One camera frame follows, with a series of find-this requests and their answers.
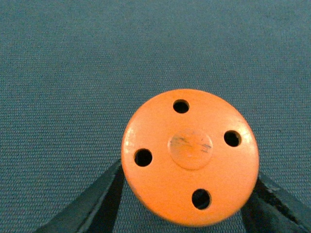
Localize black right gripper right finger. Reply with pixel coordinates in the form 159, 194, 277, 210
241, 171, 311, 233

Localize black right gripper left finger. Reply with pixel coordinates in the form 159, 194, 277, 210
36, 159, 124, 233

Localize orange cylindrical cap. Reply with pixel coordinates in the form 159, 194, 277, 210
121, 89, 259, 227

